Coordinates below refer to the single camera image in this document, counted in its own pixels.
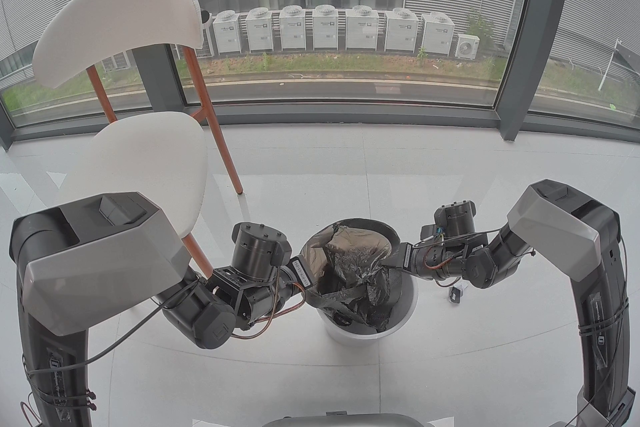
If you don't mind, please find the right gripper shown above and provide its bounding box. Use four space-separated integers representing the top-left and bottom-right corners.
399 242 471 280

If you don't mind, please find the black plastic bag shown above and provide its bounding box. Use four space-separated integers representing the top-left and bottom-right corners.
298 216 404 334

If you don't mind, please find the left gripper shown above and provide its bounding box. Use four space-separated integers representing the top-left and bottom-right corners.
234 258 314 322

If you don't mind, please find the white chair with wooden legs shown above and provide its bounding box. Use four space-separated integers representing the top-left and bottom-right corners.
32 0 245 281

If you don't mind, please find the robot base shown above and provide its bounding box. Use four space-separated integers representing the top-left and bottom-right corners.
260 409 417 427

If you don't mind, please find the black cable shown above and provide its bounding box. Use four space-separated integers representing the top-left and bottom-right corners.
22 280 201 376

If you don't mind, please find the white trash bin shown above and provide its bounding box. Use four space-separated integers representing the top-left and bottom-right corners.
315 272 419 342

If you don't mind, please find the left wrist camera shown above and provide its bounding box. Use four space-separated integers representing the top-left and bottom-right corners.
272 239 294 268

